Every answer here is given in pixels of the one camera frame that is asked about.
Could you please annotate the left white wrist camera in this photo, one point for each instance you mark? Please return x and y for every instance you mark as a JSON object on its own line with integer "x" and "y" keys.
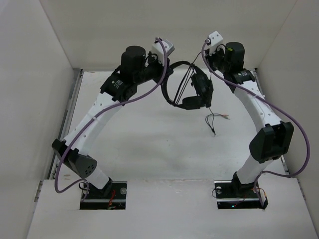
{"x": 159, "y": 47}

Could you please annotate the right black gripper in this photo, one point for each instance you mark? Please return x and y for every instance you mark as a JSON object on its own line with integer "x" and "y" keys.
{"x": 209, "y": 58}

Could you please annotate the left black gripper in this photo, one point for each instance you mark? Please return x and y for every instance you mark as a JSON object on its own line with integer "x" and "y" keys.
{"x": 153, "y": 58}

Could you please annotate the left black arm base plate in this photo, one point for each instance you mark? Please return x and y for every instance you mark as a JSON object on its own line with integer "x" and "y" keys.
{"x": 95, "y": 200}

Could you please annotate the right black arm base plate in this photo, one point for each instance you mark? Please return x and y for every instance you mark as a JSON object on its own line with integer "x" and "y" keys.
{"x": 228, "y": 197}

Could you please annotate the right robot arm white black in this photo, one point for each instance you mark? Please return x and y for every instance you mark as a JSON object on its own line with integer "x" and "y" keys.
{"x": 273, "y": 136}

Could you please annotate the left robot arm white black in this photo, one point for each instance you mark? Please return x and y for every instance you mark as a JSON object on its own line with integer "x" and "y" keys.
{"x": 137, "y": 66}

